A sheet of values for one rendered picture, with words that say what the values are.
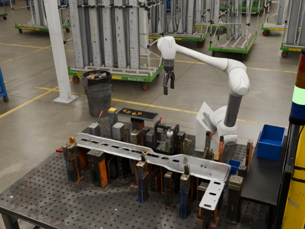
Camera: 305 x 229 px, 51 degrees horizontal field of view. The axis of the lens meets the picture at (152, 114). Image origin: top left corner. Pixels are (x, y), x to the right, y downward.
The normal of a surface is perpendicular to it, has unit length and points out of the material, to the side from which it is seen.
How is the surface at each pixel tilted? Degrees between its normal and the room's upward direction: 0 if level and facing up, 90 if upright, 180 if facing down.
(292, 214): 90
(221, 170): 0
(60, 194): 0
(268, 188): 0
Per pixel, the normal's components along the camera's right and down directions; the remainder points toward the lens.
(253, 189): -0.04, -0.90
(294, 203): -0.42, 0.41
